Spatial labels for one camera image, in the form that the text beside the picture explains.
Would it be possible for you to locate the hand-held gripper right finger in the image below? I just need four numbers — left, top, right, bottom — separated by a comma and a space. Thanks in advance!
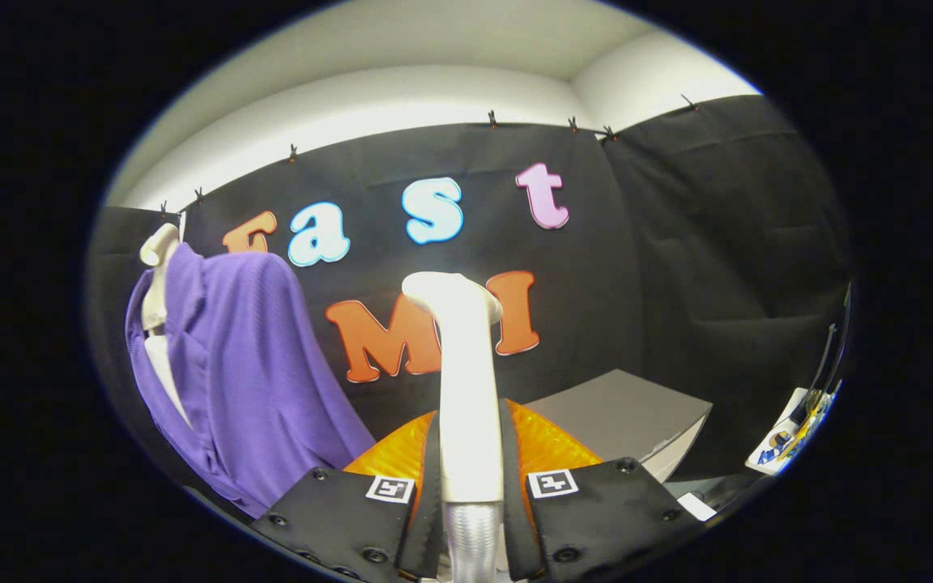
499, 398, 706, 582

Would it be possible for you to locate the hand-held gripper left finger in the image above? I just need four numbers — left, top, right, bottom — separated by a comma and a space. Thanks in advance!
249, 410, 445, 582

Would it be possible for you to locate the ribbed grey steamer hose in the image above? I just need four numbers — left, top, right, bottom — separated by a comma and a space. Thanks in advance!
442, 500, 506, 583

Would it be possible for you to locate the white garment steamer head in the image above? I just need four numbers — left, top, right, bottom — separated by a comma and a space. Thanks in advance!
402, 271, 505, 504

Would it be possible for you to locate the purple corduroy jacket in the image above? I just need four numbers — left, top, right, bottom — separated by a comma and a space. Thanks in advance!
125, 243, 377, 519

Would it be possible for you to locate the grey cabinet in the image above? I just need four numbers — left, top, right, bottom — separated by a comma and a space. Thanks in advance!
525, 369, 714, 484

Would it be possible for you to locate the white flat board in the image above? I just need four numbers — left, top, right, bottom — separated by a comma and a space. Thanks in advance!
677, 492, 717, 521

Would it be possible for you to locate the white side table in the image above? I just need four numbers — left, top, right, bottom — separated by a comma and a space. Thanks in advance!
746, 387, 840, 476

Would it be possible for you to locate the yellow bottle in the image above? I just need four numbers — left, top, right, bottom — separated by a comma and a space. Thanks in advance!
774, 397, 828, 462

